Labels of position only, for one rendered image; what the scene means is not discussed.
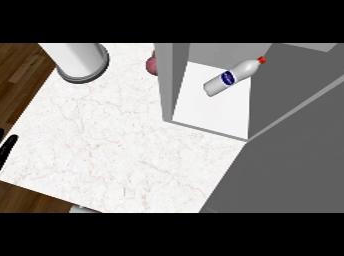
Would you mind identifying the grey cabinet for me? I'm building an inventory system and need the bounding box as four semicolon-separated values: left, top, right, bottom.
152;43;339;141

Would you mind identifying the white cylindrical appliance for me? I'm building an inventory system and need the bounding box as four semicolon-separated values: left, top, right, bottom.
36;43;112;84

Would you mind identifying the pink round object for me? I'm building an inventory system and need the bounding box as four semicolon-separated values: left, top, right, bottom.
144;49;159;76

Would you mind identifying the dark grey cabinet door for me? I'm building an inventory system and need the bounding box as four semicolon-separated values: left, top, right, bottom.
199;43;344;214

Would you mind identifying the white water bottle red cap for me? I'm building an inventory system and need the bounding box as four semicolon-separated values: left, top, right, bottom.
202;56;267;98

